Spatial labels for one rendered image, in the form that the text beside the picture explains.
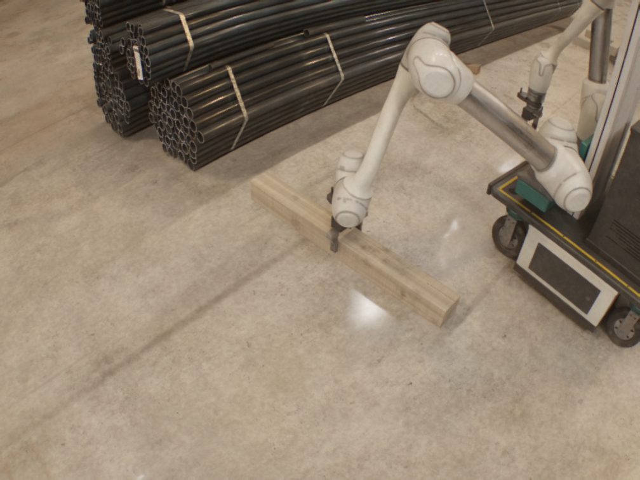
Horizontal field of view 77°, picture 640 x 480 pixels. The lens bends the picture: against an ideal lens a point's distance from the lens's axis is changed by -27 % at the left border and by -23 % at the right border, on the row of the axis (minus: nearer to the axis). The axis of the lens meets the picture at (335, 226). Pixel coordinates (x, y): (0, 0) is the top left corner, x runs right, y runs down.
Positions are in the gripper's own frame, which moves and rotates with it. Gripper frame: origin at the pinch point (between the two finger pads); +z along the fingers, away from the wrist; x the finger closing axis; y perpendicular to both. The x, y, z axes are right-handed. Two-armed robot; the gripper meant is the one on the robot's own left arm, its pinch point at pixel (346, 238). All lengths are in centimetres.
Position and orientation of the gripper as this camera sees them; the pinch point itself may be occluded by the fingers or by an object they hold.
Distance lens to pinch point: 199.0
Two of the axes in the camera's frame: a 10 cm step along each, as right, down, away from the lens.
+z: -0.5, 7.5, 6.6
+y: 7.3, 4.8, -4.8
